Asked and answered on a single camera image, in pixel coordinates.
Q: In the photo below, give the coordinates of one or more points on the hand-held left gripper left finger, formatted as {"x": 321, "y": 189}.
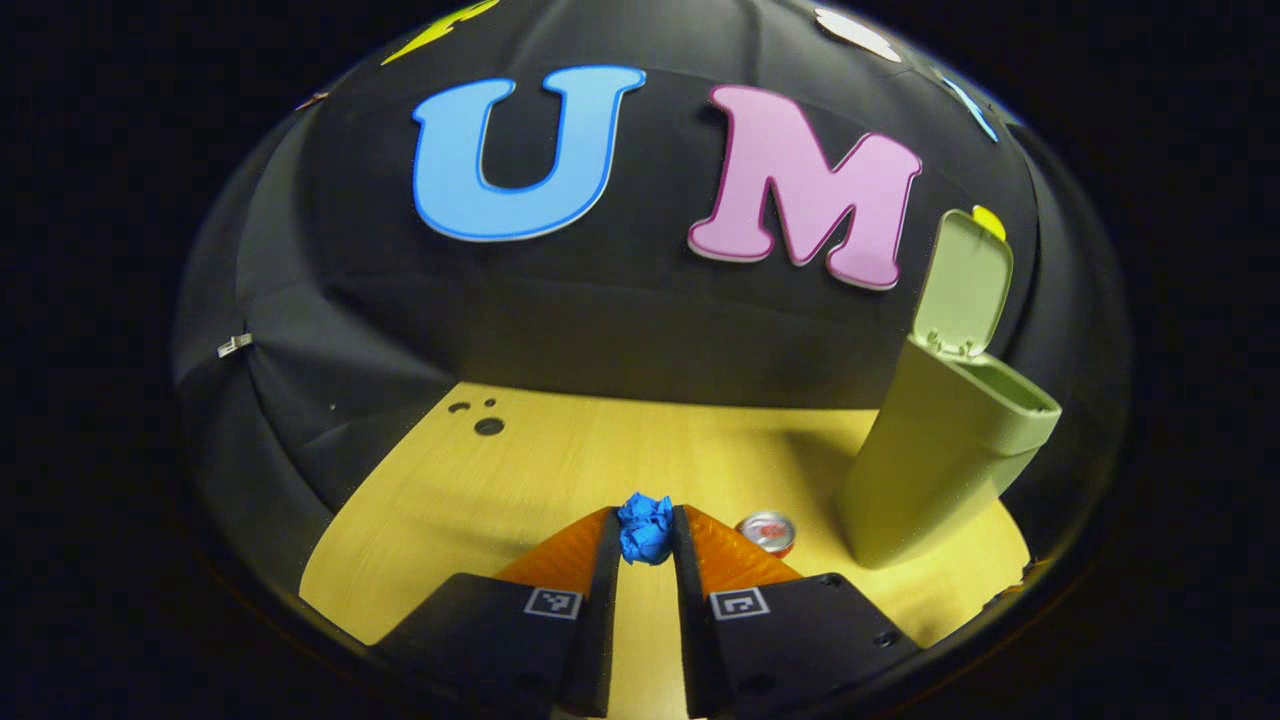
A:
{"x": 600, "y": 620}

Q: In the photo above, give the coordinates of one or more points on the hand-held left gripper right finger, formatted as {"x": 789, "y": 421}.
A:
{"x": 690, "y": 620}

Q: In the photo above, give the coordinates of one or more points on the blue paper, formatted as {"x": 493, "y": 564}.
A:
{"x": 645, "y": 530}

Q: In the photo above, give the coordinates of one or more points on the red pop can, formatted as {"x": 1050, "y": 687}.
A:
{"x": 768, "y": 532}

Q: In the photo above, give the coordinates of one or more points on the pale green desktop garbage bin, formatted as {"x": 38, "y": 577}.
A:
{"x": 930, "y": 450}

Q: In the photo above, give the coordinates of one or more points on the black backdrop cloth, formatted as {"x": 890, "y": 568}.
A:
{"x": 620, "y": 300}

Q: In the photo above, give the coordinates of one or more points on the small silver cloth clip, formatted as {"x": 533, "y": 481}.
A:
{"x": 235, "y": 345}

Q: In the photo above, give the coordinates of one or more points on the small copper cloth clip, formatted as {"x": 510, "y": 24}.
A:
{"x": 312, "y": 100}

